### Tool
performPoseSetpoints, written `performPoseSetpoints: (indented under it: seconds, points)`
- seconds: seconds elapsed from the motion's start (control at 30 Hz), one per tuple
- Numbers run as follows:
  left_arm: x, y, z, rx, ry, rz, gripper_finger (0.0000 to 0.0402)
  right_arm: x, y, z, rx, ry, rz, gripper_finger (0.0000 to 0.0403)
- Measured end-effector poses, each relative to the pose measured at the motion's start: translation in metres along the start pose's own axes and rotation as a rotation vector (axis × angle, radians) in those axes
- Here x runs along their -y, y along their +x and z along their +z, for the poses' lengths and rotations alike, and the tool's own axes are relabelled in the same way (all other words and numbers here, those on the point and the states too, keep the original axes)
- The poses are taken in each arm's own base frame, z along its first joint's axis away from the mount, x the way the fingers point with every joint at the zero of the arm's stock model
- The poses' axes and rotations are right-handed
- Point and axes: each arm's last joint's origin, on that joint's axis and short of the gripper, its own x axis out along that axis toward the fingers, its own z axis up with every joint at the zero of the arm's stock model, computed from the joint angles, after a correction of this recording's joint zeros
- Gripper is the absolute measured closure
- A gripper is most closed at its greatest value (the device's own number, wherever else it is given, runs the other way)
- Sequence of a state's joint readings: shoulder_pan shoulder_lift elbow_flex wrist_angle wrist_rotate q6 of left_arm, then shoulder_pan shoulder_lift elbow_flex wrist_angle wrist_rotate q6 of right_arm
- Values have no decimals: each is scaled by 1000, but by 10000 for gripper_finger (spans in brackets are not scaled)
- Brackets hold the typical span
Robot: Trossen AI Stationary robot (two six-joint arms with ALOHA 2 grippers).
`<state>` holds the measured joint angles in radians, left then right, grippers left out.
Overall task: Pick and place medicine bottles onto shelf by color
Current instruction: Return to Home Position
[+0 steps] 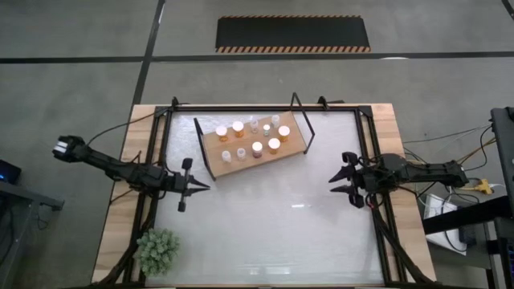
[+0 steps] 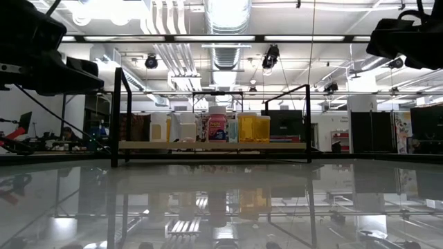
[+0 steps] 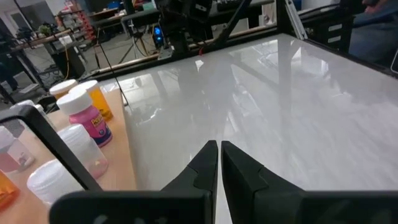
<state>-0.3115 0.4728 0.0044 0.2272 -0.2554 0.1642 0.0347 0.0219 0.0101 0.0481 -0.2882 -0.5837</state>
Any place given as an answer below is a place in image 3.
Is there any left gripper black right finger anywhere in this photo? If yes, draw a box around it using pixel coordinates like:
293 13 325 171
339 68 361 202
220 140 398 224

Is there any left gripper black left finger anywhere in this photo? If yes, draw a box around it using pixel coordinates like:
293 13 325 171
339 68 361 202
49 139 218 224

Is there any clear pill bottle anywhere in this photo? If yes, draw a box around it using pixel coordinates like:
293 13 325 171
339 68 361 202
57 123 109 180
26 158 85 208

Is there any orange pill bottle white cap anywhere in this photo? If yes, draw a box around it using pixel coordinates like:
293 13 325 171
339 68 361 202
49 78 79 101
68 80 114 122
0 169 20 211

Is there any clear bottle with pink pills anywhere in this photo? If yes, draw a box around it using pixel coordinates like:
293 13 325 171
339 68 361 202
0 124 35 174

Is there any black device with blue light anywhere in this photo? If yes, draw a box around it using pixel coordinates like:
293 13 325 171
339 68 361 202
152 24 165 47

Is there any black drawer cabinet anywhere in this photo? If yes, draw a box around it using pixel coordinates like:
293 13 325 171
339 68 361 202
298 9 357 54

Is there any black equipment cart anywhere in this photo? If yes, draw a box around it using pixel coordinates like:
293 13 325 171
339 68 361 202
120 0 277 34

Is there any person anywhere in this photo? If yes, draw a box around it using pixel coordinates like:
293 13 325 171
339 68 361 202
348 0 398 68

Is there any wooden top workbench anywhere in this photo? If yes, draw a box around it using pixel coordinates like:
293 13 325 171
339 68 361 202
0 27 88 94

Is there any person's hand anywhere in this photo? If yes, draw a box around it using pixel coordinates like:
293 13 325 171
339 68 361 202
362 0 389 15

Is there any wooden shelf with black frame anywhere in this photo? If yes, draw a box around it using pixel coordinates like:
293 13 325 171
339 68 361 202
0 27 137 224

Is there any silver aluminium extrusion rail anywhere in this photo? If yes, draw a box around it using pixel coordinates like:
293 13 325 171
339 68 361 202
284 0 308 40

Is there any black aluminium table frame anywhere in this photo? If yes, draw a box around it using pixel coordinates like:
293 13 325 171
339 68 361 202
83 0 398 82

